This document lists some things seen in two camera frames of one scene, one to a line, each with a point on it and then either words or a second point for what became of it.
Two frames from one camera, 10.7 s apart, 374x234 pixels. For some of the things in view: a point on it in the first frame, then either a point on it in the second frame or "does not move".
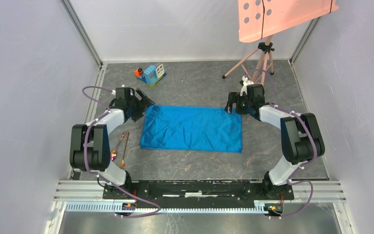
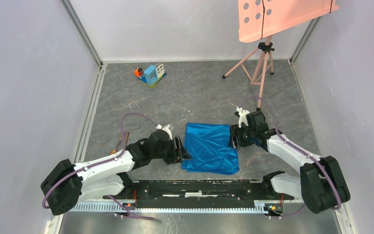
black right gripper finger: (231, 107) -> (233, 141)
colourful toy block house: (151, 75) does not move
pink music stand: (260, 19) does not move
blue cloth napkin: (191, 128) -> (207, 144)
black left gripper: (145, 100) -> (178, 154)
